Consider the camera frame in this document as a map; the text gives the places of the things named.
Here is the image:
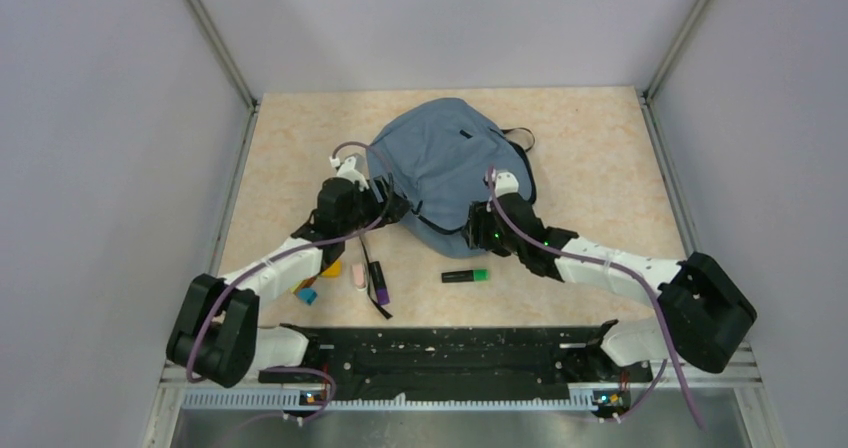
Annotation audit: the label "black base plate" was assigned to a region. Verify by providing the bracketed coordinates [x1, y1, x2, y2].
[254, 324, 657, 402]

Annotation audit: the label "yellow sharpener block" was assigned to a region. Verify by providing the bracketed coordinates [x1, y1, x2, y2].
[320, 260, 343, 278]

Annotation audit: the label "purple highlighter pen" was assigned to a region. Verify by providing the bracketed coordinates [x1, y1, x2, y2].
[368, 261, 390, 306]

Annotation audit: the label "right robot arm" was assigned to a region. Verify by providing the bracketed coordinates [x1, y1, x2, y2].
[463, 194, 758, 380]

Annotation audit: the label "aluminium frame rail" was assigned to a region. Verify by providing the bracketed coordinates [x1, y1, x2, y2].
[143, 346, 788, 447]

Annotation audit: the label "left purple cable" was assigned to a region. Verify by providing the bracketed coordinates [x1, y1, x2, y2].
[185, 141, 395, 426]

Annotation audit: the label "blue small block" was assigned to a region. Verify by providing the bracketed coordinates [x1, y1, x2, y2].
[296, 287, 318, 306]

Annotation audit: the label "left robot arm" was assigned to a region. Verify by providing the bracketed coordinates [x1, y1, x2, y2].
[165, 175, 409, 388]

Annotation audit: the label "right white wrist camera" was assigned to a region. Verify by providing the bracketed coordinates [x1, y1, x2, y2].
[487, 171, 520, 199]

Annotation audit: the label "purple cable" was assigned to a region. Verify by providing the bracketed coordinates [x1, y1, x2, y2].
[185, 141, 395, 426]
[486, 166, 707, 430]

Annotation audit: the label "orange yellow sticky notes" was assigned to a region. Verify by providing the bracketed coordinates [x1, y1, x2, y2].
[290, 277, 317, 294]

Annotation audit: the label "blue student backpack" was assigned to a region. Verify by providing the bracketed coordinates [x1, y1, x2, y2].
[366, 98, 536, 259]

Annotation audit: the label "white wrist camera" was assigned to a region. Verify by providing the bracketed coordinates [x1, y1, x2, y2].
[487, 171, 520, 199]
[330, 154, 370, 192]

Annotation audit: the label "green highlighter pen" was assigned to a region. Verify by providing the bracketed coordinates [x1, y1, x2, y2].
[440, 269, 489, 284]

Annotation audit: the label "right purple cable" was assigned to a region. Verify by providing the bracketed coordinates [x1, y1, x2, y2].
[486, 166, 707, 430]

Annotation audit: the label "pink eraser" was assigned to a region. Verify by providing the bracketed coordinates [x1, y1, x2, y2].
[351, 263, 368, 291]

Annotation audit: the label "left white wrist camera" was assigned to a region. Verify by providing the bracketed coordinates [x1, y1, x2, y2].
[330, 154, 370, 192]

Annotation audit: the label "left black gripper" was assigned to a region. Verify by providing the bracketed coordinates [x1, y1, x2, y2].
[339, 175, 412, 236]

